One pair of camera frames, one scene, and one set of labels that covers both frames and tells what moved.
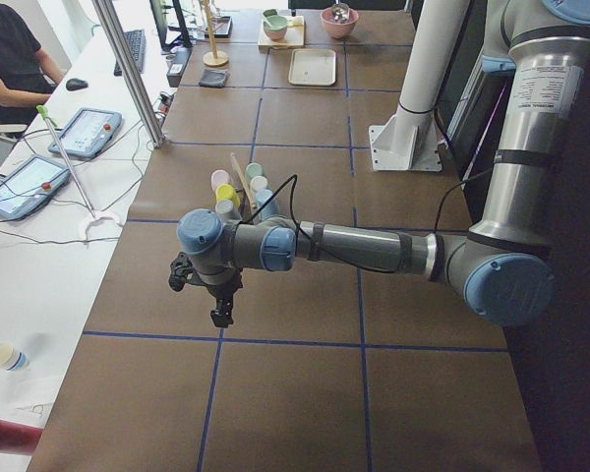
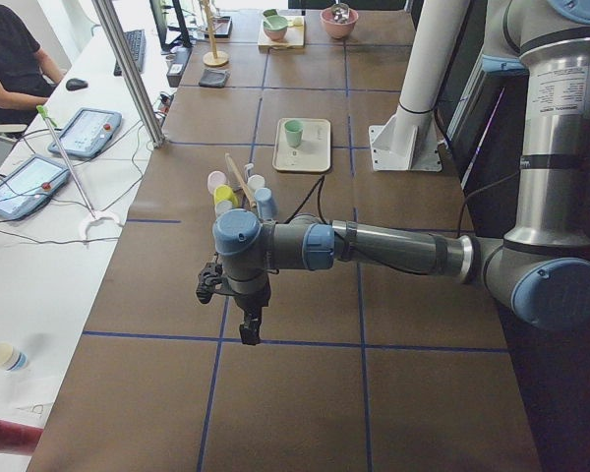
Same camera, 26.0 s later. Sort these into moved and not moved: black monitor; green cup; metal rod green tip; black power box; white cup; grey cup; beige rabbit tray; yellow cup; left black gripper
Moved: left black gripper; beige rabbit tray; green cup
Not moved: metal rod green tip; grey cup; white cup; black monitor; black power box; yellow cup
